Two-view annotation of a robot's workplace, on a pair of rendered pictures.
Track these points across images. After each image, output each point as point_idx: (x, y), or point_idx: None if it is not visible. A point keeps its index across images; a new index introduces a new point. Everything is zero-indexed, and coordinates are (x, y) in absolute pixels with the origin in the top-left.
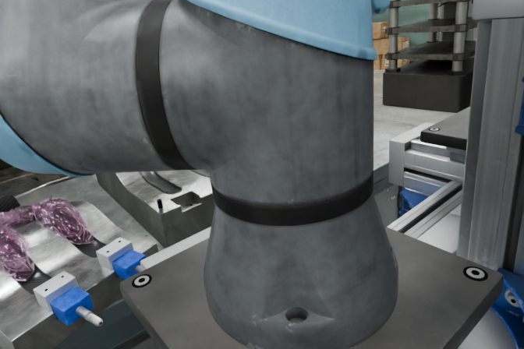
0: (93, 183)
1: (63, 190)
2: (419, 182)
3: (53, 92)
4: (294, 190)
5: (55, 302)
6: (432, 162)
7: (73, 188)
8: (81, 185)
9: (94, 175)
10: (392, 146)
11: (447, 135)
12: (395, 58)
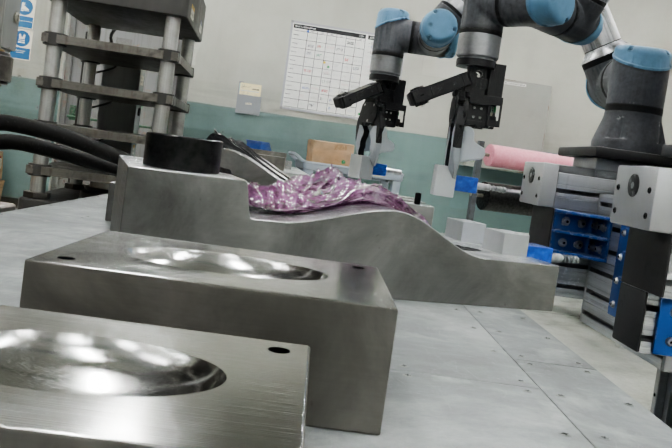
0: (86, 218)
1: (50, 221)
2: (569, 200)
3: None
4: None
5: (531, 245)
6: (583, 180)
7: (63, 220)
8: (69, 219)
9: (47, 211)
10: (547, 167)
11: (617, 149)
12: (47, 173)
